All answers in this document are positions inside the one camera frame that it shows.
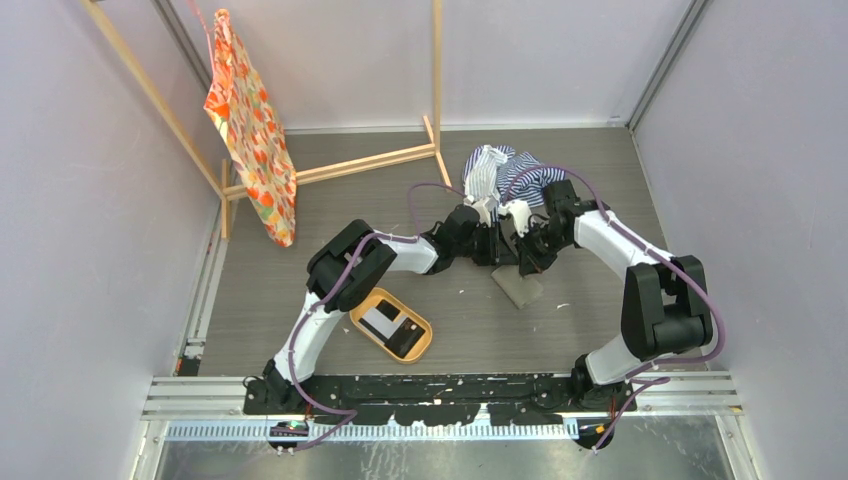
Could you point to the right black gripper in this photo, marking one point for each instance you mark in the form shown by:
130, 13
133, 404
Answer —
530, 262

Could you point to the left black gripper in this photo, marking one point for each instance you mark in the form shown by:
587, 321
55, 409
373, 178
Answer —
496, 254

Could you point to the grey card holder wallet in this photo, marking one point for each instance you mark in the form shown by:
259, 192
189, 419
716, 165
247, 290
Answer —
521, 291

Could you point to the orange oval tray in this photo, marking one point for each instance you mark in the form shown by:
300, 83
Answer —
368, 306

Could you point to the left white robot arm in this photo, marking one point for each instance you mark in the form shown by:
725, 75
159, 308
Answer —
346, 270

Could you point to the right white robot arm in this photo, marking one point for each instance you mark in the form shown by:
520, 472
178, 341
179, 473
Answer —
664, 311

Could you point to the glossy black credit card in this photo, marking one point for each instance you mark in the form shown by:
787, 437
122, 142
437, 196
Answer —
404, 339

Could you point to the silver credit card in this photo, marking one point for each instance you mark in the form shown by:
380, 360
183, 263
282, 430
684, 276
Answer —
378, 327

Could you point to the blue striped cloth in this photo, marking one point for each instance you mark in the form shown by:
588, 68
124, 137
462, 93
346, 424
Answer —
498, 173

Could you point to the wooden drying rack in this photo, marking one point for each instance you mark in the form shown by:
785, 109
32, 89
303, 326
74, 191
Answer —
228, 193

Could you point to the orange floral cloth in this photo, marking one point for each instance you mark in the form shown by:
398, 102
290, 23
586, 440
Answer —
238, 104

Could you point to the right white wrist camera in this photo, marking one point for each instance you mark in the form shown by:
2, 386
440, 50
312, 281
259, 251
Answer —
520, 212

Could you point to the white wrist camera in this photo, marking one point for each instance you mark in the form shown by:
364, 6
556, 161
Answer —
520, 212
486, 208

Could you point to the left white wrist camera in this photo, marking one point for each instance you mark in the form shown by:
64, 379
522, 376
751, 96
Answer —
486, 208

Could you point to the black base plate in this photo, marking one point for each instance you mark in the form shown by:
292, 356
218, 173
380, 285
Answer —
434, 400

